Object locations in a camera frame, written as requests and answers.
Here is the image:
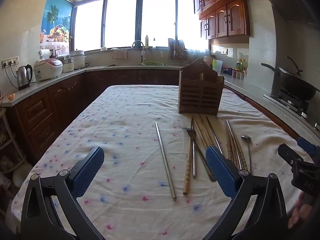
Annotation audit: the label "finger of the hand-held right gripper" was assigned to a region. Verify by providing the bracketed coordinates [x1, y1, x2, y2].
[297, 138, 320, 155]
[278, 144, 304, 167]

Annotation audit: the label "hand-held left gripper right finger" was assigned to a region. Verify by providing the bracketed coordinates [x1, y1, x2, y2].
[204, 145, 288, 240]

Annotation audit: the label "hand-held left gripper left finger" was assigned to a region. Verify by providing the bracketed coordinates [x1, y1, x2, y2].
[20, 146, 105, 240]

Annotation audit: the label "metal chopstick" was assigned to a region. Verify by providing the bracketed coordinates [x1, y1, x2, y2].
[205, 116, 223, 155]
[226, 119, 244, 170]
[155, 122, 177, 200]
[191, 120, 197, 178]

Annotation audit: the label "wooden utensil holder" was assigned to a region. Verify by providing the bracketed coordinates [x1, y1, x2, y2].
[178, 58, 225, 116]

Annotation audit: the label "dish rack with utensils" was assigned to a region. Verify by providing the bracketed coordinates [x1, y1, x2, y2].
[168, 38, 188, 61]

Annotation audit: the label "person's right hand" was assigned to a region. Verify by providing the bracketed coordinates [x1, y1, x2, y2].
[287, 191, 313, 230]

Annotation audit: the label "metal fork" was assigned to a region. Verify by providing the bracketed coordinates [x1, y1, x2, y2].
[182, 127, 216, 182]

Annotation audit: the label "metal spoon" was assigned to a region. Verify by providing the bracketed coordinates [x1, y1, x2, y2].
[241, 135, 253, 175]

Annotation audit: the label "floral white tablecloth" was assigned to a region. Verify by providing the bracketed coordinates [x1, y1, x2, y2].
[11, 85, 315, 240]

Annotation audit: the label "black wok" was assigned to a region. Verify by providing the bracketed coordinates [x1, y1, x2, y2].
[261, 55, 318, 101]

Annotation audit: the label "wooden lower cabinets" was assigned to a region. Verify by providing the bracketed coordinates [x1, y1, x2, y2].
[6, 69, 180, 163]

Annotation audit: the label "wooden cabinets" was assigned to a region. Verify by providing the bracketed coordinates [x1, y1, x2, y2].
[189, 0, 260, 40]
[6, 69, 180, 163]

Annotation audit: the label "row of spice jars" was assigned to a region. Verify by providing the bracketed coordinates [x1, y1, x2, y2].
[231, 69, 245, 81]

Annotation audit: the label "cooking oil bottle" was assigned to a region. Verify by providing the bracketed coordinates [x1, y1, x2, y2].
[236, 58, 248, 74]

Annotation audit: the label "small white kitchen appliance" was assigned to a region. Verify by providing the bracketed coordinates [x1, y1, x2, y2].
[62, 57, 75, 73]

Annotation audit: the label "pink white rice cooker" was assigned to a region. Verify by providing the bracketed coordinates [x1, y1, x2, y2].
[34, 58, 63, 82]

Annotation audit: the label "tall white rice cooker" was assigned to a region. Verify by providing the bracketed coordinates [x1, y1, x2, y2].
[69, 50, 87, 70]

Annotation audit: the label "steel electric kettle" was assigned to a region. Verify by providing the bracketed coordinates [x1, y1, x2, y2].
[16, 64, 33, 91]

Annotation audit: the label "hanging dish cloth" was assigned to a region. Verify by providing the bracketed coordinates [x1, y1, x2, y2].
[112, 49, 128, 60]

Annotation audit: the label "kitchen faucet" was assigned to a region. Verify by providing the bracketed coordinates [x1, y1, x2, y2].
[131, 40, 146, 63]

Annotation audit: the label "range hood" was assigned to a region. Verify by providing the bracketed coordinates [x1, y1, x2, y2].
[250, 0, 320, 29]

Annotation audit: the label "kitchen window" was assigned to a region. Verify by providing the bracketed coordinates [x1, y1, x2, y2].
[72, 0, 208, 53]

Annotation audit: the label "wooden upper cabinets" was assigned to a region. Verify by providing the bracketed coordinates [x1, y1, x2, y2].
[189, 0, 260, 40]

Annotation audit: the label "wall socket strip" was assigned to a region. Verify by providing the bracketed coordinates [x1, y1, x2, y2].
[2, 56, 20, 68]

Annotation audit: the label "tropical fruit wall poster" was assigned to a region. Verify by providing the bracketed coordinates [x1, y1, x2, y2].
[39, 0, 73, 50]

